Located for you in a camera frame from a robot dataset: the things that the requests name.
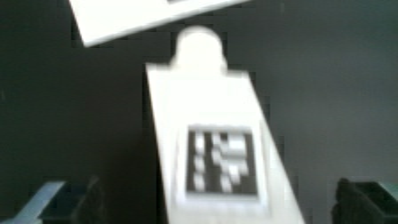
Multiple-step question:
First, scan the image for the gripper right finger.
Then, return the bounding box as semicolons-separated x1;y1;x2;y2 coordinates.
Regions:
332;178;398;224

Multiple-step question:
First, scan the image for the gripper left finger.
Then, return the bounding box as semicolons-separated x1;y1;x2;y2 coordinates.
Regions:
5;177;108;224

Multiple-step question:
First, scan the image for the white stool leg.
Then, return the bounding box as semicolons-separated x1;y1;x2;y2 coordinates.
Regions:
146;26;306;224

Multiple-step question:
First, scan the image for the white marker sheet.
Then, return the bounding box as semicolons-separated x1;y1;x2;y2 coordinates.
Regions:
69;0;250;47

